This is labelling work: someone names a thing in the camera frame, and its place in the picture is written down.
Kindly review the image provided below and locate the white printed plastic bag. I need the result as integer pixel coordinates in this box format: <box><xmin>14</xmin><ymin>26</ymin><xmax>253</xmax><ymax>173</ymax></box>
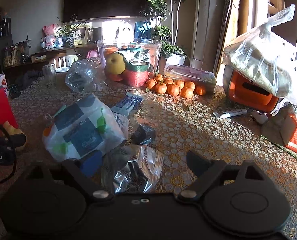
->
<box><xmin>42</xmin><ymin>94</ymin><xmax>128</xmax><ymax>162</ymax></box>

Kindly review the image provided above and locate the silver foil snack bag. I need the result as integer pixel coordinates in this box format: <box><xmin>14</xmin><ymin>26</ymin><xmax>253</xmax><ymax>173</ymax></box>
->
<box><xmin>101</xmin><ymin>145</ymin><xmax>164</xmax><ymax>194</ymax></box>

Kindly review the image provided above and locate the blue white snack packet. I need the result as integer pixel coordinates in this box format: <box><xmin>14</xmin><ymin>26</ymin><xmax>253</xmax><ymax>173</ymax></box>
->
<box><xmin>110</xmin><ymin>92</ymin><xmax>144</xmax><ymax>116</ymax></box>

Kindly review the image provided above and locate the white tube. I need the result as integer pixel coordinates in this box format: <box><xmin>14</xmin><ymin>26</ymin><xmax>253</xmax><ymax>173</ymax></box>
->
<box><xmin>213</xmin><ymin>109</ymin><xmax>247</xmax><ymax>119</ymax></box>

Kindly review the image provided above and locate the pink white mug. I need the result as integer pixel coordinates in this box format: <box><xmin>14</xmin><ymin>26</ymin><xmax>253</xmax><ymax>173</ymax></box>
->
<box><xmin>0</xmin><ymin>74</ymin><xmax>9</xmax><ymax>97</ymax></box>

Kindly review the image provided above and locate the black cloth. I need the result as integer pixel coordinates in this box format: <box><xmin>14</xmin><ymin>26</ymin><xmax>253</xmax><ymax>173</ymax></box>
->
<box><xmin>14</xmin><ymin>70</ymin><xmax>43</xmax><ymax>91</ymax></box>

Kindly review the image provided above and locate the orange and grey appliance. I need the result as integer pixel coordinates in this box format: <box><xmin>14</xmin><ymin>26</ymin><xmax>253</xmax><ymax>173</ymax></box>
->
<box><xmin>222</xmin><ymin>66</ymin><xmax>279</xmax><ymax>113</ymax></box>

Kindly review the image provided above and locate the clear flat plastic container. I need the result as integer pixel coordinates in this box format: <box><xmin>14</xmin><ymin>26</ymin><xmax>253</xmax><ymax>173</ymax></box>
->
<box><xmin>164</xmin><ymin>65</ymin><xmax>216</xmax><ymax>94</ymax></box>

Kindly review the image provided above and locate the clear drinking glass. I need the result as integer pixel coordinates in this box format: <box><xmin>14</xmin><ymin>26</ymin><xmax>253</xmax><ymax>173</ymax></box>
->
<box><xmin>42</xmin><ymin>63</ymin><xmax>56</xmax><ymax>87</ymax></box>

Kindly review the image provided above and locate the wooden tv cabinet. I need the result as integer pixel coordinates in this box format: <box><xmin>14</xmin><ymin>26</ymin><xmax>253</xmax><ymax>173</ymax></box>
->
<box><xmin>3</xmin><ymin>43</ymin><xmax>97</xmax><ymax>84</ymax></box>

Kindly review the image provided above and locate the clear bag with dark contents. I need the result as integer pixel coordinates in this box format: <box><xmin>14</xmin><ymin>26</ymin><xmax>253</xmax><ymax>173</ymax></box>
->
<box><xmin>65</xmin><ymin>57</ymin><xmax>106</xmax><ymax>93</ymax></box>

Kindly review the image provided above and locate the pile of orange tangerines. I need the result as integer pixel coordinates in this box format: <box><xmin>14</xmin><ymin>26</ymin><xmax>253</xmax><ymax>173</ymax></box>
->
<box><xmin>144</xmin><ymin>74</ymin><xmax>207</xmax><ymax>99</ymax></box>

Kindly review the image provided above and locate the pink bag on shelf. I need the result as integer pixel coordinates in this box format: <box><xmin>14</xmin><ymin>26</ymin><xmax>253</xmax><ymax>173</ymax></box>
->
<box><xmin>87</xmin><ymin>49</ymin><xmax>98</xmax><ymax>58</ymax></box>

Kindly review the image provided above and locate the clear plastic fruit bowl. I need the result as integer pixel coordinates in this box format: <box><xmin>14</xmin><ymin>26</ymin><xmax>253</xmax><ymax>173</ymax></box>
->
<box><xmin>95</xmin><ymin>38</ymin><xmax>162</xmax><ymax>82</ymax></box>

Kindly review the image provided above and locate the pink plush toy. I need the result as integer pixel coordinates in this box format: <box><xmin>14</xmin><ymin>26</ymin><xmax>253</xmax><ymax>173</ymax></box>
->
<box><xmin>42</xmin><ymin>24</ymin><xmax>55</xmax><ymax>49</ymax></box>

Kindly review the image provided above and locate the small black speaker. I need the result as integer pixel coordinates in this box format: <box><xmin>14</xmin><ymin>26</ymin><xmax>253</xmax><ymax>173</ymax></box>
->
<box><xmin>93</xmin><ymin>27</ymin><xmax>102</xmax><ymax>42</ymax></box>

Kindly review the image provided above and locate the potted green tree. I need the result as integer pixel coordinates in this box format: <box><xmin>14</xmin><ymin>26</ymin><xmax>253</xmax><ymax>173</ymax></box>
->
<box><xmin>140</xmin><ymin>0</ymin><xmax>192</xmax><ymax>69</ymax></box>

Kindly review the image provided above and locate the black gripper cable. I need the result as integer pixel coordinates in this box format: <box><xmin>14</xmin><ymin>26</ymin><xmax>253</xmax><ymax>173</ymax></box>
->
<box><xmin>0</xmin><ymin>114</ymin><xmax>18</xmax><ymax>189</ymax></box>

